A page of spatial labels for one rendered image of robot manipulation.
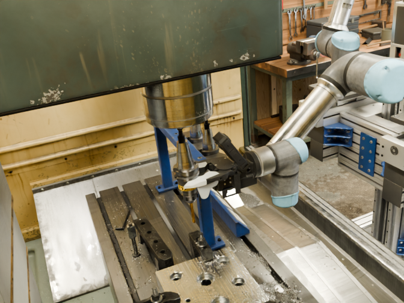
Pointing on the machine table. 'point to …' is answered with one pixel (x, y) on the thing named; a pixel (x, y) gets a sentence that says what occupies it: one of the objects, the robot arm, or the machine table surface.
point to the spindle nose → (178, 103)
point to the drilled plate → (192, 288)
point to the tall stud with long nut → (133, 238)
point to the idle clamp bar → (162, 263)
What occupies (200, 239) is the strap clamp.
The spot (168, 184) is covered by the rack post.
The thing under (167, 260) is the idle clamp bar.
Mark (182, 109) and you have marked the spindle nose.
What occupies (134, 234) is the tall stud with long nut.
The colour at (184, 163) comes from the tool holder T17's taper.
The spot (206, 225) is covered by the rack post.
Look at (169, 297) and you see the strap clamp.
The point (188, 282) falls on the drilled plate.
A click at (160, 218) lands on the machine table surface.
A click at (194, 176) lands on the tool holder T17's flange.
